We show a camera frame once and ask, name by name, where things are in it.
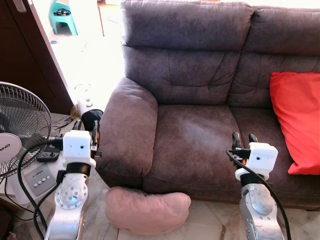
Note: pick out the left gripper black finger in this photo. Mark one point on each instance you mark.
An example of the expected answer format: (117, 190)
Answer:
(95, 132)
(78, 125)

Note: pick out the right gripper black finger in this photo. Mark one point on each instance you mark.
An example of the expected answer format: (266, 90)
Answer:
(253, 139)
(236, 140)

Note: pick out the pink pillow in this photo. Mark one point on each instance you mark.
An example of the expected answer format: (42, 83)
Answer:
(147, 210)

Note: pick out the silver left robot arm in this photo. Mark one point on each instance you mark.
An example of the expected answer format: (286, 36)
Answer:
(70, 197)

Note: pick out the brown suede sofa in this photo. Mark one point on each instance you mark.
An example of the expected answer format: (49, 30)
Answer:
(200, 130)

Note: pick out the red pillow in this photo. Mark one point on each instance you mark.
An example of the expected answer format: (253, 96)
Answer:
(300, 115)

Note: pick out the small golden brown object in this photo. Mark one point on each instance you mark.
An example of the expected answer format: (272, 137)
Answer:
(75, 111)

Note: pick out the white and black appliance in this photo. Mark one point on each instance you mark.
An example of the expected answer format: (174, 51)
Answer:
(87, 102)

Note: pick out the black handheld device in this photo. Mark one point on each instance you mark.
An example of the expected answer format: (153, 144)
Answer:
(49, 156)

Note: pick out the white black table fan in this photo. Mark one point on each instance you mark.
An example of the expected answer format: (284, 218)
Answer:
(22, 117)

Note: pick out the dark brown wooden door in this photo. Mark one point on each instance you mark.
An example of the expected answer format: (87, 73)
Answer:
(25, 55)

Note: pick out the green plastic stool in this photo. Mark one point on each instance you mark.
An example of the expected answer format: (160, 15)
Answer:
(64, 17)

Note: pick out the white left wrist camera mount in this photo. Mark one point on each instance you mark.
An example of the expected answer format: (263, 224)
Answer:
(77, 146)

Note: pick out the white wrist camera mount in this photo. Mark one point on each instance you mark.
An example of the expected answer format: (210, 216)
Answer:
(77, 146)
(261, 157)

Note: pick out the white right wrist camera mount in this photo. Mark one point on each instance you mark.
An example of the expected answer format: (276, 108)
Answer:
(261, 157)

